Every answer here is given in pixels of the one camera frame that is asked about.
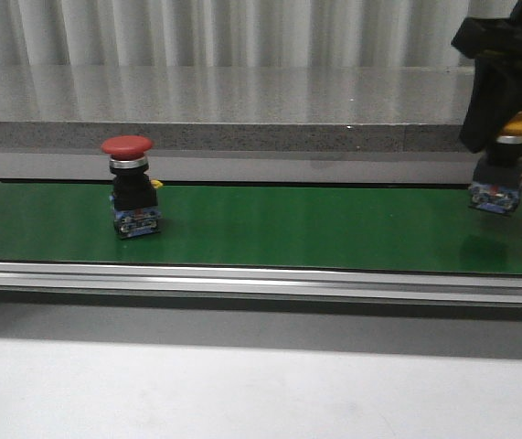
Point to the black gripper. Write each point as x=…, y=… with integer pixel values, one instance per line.
x=496, y=46

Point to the yellow mushroom push button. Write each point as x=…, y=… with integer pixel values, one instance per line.
x=497, y=178

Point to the red mushroom push button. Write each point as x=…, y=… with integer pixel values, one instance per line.
x=135, y=210

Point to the green conveyor belt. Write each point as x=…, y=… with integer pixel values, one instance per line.
x=357, y=228

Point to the grey speckled stone counter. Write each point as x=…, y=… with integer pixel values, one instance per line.
x=317, y=125

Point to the white pleated curtain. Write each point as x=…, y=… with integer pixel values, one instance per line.
x=285, y=34

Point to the silver conveyor frame rail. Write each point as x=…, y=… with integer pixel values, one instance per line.
x=259, y=283

